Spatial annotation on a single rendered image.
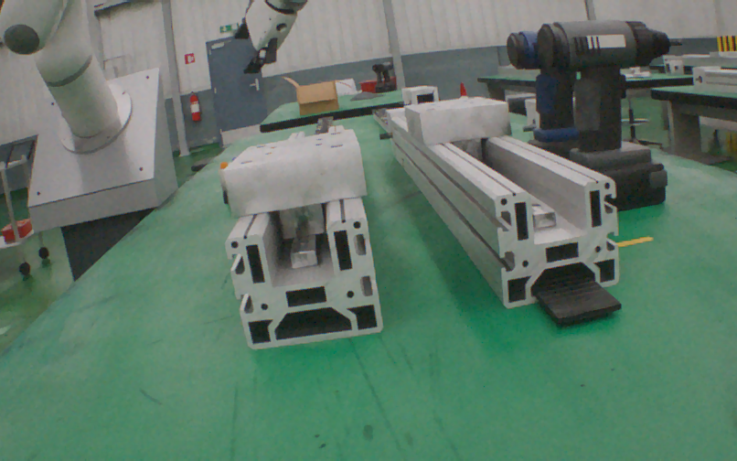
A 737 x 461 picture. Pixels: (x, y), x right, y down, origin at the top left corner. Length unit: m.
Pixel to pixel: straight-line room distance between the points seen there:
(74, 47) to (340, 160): 0.81
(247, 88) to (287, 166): 11.71
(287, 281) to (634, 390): 0.26
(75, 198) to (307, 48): 11.00
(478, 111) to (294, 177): 0.32
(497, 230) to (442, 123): 0.32
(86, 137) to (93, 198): 0.15
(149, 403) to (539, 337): 0.26
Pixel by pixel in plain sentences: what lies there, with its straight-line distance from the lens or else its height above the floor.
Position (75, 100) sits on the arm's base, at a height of 1.03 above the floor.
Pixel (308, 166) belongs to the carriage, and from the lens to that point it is 0.52.
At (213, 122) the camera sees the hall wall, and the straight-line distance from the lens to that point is 12.36.
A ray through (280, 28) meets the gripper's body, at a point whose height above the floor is 1.07.
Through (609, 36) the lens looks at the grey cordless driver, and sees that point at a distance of 0.72.
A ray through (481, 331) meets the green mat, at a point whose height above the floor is 0.78.
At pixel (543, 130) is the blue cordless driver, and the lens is 0.96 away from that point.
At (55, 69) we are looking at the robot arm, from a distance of 1.24.
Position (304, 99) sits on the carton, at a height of 0.86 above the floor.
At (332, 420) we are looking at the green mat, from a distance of 0.37.
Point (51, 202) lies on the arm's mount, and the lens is 1.35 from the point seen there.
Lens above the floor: 0.96
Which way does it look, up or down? 14 degrees down
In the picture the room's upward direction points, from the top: 9 degrees counter-clockwise
